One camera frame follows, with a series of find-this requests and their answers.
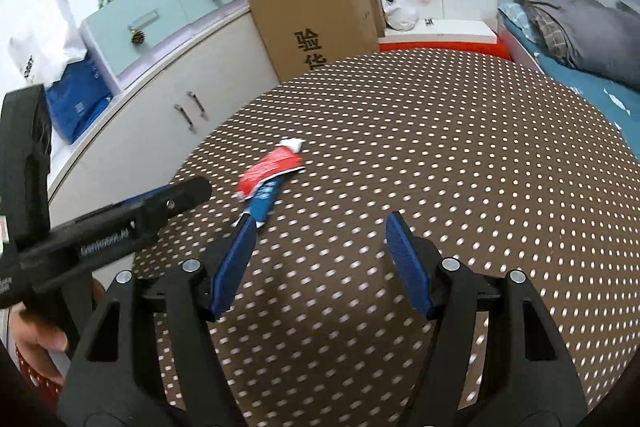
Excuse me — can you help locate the red blue toothpaste tube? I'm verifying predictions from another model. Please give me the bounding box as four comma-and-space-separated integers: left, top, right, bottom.
234, 138, 305, 229

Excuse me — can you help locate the person left hand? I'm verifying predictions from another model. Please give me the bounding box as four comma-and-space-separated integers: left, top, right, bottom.
9, 303, 68, 385

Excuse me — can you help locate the white low cabinet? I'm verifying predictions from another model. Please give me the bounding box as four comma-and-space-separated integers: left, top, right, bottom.
49, 0, 278, 225

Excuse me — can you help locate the blue shopping bag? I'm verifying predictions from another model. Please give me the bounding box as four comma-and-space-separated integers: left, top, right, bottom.
46, 54, 113, 144

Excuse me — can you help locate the teal drawer unit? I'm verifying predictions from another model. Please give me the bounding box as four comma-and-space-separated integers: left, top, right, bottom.
80, 0, 242, 94

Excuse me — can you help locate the white shopping bag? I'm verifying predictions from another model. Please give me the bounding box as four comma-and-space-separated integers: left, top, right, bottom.
8, 0, 88, 87

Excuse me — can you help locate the brown polka dot tablecloth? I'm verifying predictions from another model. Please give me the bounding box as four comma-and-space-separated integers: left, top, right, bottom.
134, 50, 639, 426

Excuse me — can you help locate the large cardboard box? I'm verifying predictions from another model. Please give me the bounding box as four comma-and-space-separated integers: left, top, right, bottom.
247, 0, 378, 82

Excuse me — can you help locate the teal bed sheet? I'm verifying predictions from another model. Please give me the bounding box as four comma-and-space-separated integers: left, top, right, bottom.
498, 2, 640, 158

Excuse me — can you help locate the white plastic bag on floor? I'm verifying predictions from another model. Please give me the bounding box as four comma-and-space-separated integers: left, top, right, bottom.
381, 0, 418, 31

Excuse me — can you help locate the grey folded blanket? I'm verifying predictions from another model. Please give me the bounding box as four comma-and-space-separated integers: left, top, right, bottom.
518, 0, 639, 90

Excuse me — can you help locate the red step platform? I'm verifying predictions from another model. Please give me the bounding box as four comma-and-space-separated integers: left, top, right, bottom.
378, 20, 511, 61

